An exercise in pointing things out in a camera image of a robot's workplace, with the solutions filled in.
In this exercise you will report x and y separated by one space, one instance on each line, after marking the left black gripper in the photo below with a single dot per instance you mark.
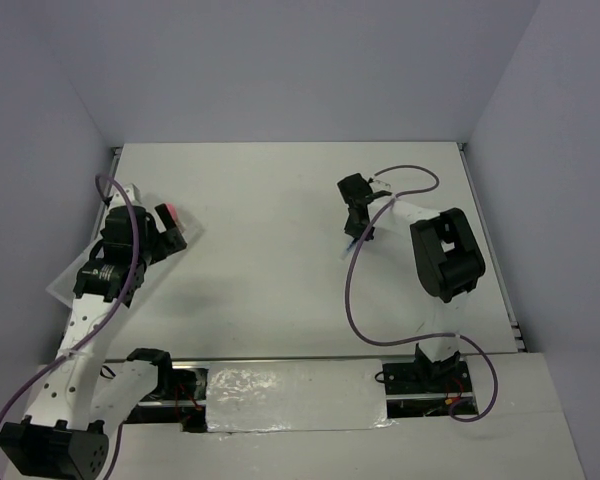
170 241

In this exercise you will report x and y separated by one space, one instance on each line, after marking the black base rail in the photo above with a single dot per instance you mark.
184 403

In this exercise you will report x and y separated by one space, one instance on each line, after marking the pink cap glue stick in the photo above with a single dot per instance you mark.
173 214

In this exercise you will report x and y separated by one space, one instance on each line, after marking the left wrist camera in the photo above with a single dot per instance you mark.
131 192

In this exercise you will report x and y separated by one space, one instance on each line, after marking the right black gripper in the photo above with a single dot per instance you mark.
352 230

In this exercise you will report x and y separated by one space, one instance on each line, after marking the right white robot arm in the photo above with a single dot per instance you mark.
448 264

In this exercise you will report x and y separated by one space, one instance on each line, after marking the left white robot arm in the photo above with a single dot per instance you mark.
65 433

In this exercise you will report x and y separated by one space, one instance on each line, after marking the silver foil covered panel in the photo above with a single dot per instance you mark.
283 396

